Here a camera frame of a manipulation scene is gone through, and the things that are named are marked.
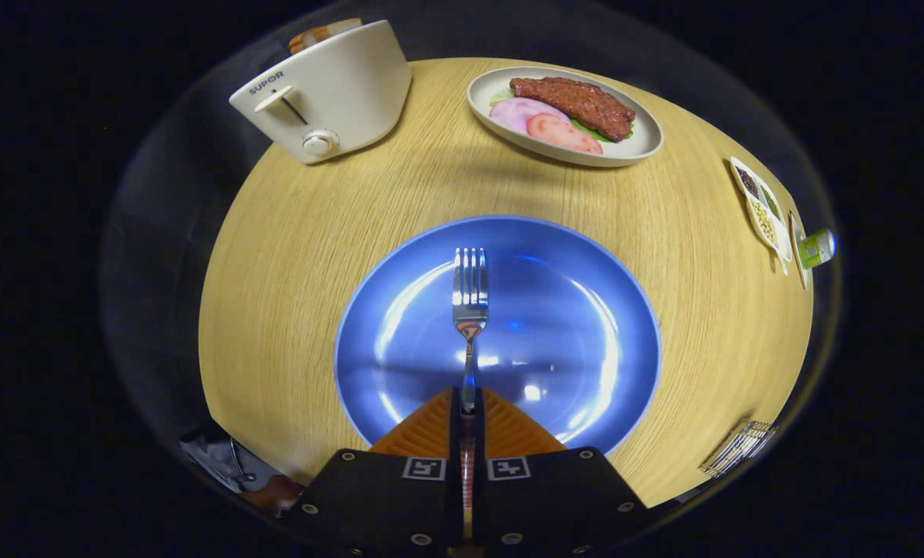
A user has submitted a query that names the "blue round plate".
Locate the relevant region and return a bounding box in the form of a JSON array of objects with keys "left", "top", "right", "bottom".
[{"left": 333, "top": 215, "right": 662, "bottom": 455}]

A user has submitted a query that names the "white divided dish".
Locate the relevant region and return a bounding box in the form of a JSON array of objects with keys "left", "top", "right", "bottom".
[{"left": 729, "top": 157, "right": 793, "bottom": 276}]

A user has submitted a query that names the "dark chair with metal frame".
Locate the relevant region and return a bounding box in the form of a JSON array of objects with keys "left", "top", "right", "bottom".
[{"left": 179, "top": 421, "right": 277, "bottom": 497}]

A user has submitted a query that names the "toast slice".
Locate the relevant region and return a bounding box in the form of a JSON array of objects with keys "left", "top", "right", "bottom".
[{"left": 288, "top": 18, "right": 364, "bottom": 55}]

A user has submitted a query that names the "red pink ham slice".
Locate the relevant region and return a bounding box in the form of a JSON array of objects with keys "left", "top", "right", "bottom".
[{"left": 526, "top": 113, "right": 605, "bottom": 155}]

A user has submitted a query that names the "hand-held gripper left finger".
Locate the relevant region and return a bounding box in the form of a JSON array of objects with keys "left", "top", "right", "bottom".
[{"left": 284, "top": 386, "right": 464, "bottom": 558}]

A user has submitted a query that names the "pale pink ham slice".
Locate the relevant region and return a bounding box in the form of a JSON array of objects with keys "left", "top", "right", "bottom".
[{"left": 489, "top": 97, "right": 571, "bottom": 134}]

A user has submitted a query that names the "green lettuce leaf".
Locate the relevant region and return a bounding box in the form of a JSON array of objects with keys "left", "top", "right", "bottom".
[{"left": 490, "top": 89, "right": 634, "bottom": 145}]

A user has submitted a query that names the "cream toaster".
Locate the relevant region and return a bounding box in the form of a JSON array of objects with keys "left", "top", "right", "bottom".
[{"left": 228, "top": 19, "right": 414, "bottom": 165}]

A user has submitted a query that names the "small white tray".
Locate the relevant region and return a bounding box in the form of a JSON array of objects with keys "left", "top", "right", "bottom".
[{"left": 788, "top": 209, "right": 813, "bottom": 291}]

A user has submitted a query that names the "fork with checkered handle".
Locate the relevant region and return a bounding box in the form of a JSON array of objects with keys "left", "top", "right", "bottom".
[{"left": 452, "top": 247, "right": 490, "bottom": 539}]

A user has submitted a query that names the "perforated metal tray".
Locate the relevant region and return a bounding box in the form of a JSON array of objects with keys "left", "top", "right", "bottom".
[{"left": 698, "top": 421, "right": 778, "bottom": 478}]

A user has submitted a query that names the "brown meat piece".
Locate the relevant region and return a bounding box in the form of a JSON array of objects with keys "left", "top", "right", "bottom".
[{"left": 509, "top": 76, "right": 636, "bottom": 143}]

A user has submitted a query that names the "oval cream plate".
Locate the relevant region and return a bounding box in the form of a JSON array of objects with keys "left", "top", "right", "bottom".
[{"left": 466, "top": 66, "right": 664, "bottom": 168}]

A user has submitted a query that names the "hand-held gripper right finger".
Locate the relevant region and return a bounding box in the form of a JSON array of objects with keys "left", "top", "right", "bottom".
[{"left": 474, "top": 386, "right": 653, "bottom": 558}]

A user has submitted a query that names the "green label metal bottle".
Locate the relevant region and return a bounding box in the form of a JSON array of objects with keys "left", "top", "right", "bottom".
[{"left": 797, "top": 228, "right": 837, "bottom": 270}]

